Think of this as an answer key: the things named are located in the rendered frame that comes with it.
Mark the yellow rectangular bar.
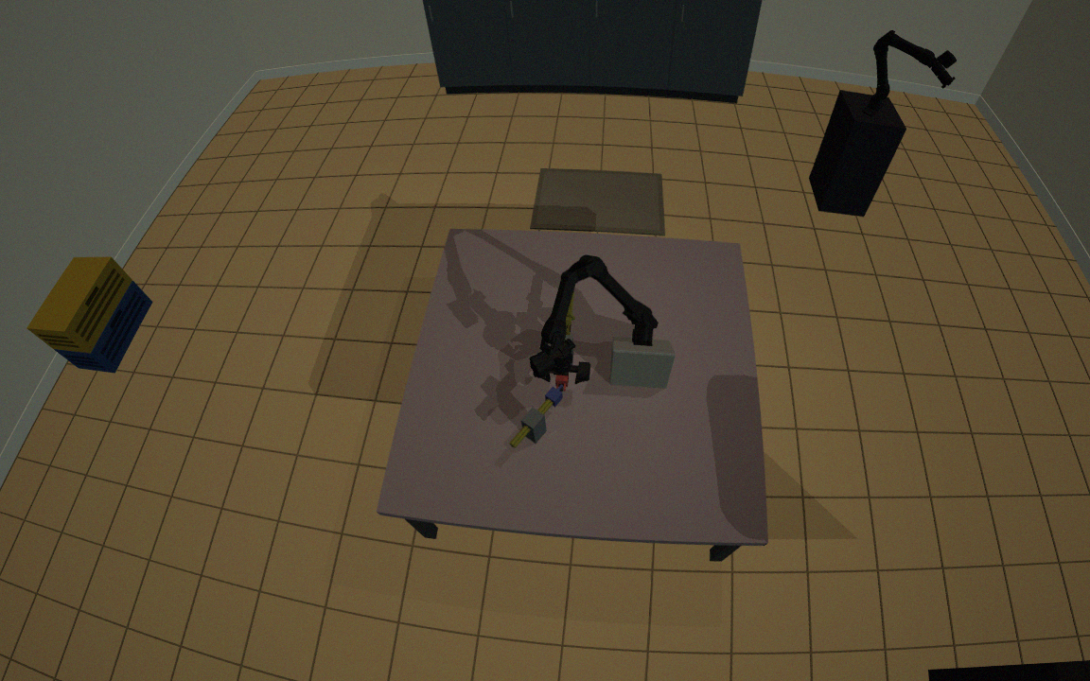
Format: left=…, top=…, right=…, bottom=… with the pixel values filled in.
left=565, top=292, right=576, bottom=361

